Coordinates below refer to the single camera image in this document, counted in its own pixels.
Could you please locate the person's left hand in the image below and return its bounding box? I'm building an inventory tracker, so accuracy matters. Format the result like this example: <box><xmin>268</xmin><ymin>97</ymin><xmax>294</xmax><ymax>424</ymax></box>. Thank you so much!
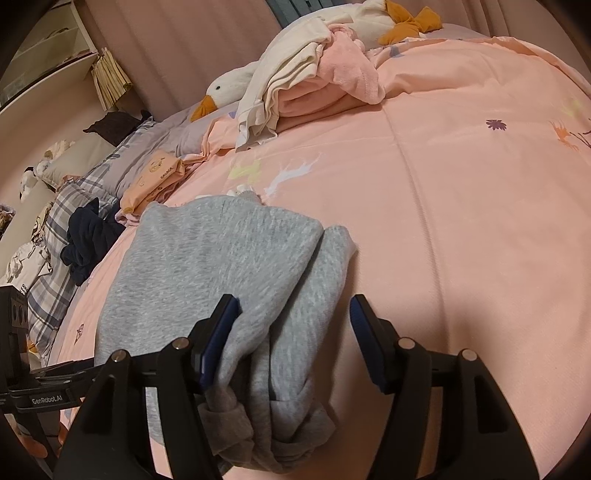
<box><xmin>16</xmin><ymin>413</ymin><xmax>71</xmax><ymax>460</ymax></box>

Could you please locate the pink upholstered headboard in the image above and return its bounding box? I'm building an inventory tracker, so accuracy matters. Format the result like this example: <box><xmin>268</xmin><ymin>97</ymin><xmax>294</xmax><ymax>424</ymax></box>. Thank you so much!
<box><xmin>85</xmin><ymin>0</ymin><xmax>591</xmax><ymax>121</ymax></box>

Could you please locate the grey sweater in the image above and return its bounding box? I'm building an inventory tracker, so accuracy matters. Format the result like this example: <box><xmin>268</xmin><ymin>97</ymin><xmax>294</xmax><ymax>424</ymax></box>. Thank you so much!
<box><xmin>95</xmin><ymin>191</ymin><xmax>357</xmax><ymax>476</ymax></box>

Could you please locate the lilac pillow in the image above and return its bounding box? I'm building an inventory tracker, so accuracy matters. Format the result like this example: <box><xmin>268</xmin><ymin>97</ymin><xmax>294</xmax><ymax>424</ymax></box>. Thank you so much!
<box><xmin>150</xmin><ymin>105</ymin><xmax>241</xmax><ymax>160</ymax></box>

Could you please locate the plaid bed sheet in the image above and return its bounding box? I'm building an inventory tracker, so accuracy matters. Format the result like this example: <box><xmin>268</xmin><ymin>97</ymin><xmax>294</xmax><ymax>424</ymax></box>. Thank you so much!
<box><xmin>25</xmin><ymin>115</ymin><xmax>160</xmax><ymax>365</ymax></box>

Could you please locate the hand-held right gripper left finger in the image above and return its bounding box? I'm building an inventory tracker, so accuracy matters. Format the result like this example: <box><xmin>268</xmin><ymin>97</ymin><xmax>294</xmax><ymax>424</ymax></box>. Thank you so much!
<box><xmin>54</xmin><ymin>294</ymin><xmax>243</xmax><ymax>480</ymax></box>

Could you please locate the white shelf unit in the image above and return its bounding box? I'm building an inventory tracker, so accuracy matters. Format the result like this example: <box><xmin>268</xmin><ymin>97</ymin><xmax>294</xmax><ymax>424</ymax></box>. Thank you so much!
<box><xmin>0</xmin><ymin>0</ymin><xmax>101</xmax><ymax>118</ymax></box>

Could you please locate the cream printed pillow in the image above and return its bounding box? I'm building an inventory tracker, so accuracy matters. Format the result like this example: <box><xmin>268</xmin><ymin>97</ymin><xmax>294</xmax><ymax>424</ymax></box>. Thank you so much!
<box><xmin>0</xmin><ymin>200</ymin><xmax>58</xmax><ymax>298</ymax></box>

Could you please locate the pink fleece garment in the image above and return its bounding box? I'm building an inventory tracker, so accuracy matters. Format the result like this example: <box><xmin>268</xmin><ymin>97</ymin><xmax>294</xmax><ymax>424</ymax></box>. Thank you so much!
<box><xmin>276</xmin><ymin>31</ymin><xmax>387</xmax><ymax>132</ymax></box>

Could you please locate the cream and pink blanket pile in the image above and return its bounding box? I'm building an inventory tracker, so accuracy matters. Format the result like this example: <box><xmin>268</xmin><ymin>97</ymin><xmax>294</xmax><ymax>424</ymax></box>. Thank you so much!
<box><xmin>235</xmin><ymin>13</ymin><xmax>354</xmax><ymax>154</ymax></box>

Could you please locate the beige pillow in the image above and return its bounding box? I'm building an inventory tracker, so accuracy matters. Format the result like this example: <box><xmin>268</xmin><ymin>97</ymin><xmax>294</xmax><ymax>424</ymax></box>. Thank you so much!
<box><xmin>41</xmin><ymin>134</ymin><xmax>117</xmax><ymax>188</ymax></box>

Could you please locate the small white plush toy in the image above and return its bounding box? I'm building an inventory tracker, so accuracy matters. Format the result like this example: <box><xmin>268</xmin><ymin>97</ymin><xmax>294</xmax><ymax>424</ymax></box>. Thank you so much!
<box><xmin>19</xmin><ymin>138</ymin><xmax>77</xmax><ymax>201</ymax></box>

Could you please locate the peach printed pillow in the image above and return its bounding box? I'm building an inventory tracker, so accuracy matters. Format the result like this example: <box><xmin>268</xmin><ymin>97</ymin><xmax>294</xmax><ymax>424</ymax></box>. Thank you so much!
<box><xmin>119</xmin><ymin>150</ymin><xmax>186</xmax><ymax>217</ymax></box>

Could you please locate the pink printed duvet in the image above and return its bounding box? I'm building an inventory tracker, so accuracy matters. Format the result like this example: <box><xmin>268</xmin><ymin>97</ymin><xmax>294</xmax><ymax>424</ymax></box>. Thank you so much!
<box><xmin>46</xmin><ymin>34</ymin><xmax>591</xmax><ymax>480</ymax></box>

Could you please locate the dark brown cushion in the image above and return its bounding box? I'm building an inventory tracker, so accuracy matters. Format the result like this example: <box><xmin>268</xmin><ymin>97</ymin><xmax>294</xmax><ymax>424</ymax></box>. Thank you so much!
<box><xmin>83</xmin><ymin>110</ymin><xmax>154</xmax><ymax>145</ymax></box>

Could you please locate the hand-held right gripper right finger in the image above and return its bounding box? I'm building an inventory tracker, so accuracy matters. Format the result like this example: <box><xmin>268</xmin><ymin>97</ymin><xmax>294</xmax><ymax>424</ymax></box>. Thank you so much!
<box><xmin>349</xmin><ymin>294</ymin><xmax>541</xmax><ymax>480</ymax></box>

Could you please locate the dark navy garment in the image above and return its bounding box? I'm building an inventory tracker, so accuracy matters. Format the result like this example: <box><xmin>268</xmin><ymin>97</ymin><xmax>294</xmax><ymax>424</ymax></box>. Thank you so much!
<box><xmin>61</xmin><ymin>198</ymin><xmax>126</xmax><ymax>286</ymax></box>

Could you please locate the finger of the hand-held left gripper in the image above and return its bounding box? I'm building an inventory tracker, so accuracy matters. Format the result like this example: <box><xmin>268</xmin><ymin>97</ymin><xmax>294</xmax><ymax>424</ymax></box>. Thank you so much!
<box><xmin>28</xmin><ymin>357</ymin><xmax>105</xmax><ymax>386</ymax></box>

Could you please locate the white goose plush toy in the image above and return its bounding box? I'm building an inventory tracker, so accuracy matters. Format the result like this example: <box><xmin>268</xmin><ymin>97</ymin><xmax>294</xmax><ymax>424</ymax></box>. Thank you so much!
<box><xmin>191</xmin><ymin>0</ymin><xmax>443</xmax><ymax>123</ymax></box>

